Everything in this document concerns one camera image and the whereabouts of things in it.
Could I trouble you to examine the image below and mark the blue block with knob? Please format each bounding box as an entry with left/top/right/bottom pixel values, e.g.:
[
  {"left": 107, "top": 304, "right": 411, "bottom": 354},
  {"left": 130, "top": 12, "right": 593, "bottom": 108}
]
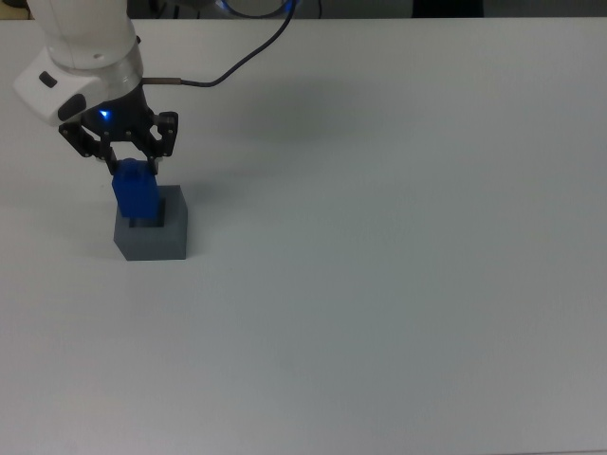
[{"left": 111, "top": 158, "right": 160, "bottom": 222}]

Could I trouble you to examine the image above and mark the grey hollow cuboid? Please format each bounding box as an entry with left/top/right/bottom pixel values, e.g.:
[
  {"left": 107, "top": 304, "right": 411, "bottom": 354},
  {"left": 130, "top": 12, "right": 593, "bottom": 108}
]
[{"left": 113, "top": 184, "right": 190, "bottom": 263}]

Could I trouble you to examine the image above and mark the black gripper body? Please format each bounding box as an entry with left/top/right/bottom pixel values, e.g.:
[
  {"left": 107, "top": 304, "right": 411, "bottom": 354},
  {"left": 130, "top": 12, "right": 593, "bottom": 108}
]
[{"left": 83, "top": 84, "right": 158, "bottom": 144}]

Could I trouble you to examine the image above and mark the black panel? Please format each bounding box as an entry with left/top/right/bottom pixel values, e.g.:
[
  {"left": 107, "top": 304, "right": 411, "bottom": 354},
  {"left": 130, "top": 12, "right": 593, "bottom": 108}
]
[{"left": 411, "top": 0, "right": 486, "bottom": 20}]

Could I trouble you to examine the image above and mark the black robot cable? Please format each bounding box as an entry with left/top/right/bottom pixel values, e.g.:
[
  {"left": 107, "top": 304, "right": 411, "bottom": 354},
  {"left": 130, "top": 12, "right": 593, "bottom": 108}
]
[{"left": 141, "top": 0, "right": 297, "bottom": 89}]

